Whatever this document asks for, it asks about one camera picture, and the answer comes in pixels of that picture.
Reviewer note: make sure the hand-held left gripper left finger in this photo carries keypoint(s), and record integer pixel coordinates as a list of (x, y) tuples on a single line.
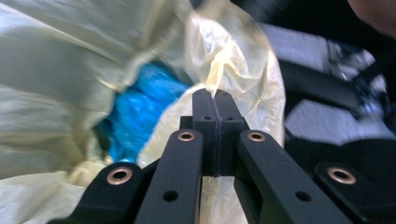
[(207, 137)]

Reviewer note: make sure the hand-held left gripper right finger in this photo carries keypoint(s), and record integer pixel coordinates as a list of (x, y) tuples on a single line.
[(229, 137)]

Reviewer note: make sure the yellow plastic bag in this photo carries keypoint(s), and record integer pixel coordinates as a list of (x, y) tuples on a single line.
[(46, 62)]

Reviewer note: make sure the blue crumpled plastic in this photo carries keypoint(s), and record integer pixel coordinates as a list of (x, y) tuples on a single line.
[(140, 109)]

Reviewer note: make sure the black bar with metal parts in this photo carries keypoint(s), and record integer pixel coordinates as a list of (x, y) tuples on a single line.
[(317, 87)]

